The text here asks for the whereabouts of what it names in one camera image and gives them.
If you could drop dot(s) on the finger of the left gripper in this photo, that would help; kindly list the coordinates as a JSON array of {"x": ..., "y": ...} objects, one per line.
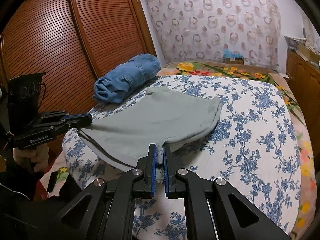
[{"x": 79, "y": 120}]

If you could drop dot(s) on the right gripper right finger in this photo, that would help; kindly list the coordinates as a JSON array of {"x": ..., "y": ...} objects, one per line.
[{"x": 215, "y": 209}]

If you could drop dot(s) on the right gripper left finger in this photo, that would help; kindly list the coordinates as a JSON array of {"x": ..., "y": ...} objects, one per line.
[{"x": 105, "y": 209}]

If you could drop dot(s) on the grey shorts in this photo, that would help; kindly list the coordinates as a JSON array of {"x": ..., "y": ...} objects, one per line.
[{"x": 161, "y": 116}]

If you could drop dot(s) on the person's left hand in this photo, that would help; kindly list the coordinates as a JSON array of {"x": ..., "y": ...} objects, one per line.
[{"x": 39, "y": 157}]

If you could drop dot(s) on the folded blue jeans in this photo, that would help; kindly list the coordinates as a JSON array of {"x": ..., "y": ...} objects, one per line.
[{"x": 118, "y": 84}]

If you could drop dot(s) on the flower pattern brown blanket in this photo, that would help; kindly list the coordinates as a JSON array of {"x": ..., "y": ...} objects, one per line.
[{"x": 275, "y": 104}]

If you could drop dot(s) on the blue floral white bedspread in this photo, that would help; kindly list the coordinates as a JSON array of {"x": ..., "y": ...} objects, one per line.
[{"x": 225, "y": 142}]

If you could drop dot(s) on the wooden louvred wardrobe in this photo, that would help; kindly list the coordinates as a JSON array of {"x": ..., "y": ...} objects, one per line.
[{"x": 73, "y": 42}]

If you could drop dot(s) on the circle pattern sheer curtain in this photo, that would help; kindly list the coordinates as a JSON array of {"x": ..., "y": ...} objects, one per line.
[{"x": 199, "y": 30}]

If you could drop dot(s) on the cardboard box with blue cloth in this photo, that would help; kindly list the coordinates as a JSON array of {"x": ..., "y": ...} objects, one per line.
[{"x": 230, "y": 57}]

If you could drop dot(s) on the long wooden sideboard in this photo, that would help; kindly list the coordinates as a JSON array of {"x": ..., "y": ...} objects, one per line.
[{"x": 304, "y": 83}]

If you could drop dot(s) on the open cardboard box on sideboard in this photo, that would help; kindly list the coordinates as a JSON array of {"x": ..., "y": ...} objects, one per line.
[{"x": 308, "y": 55}]

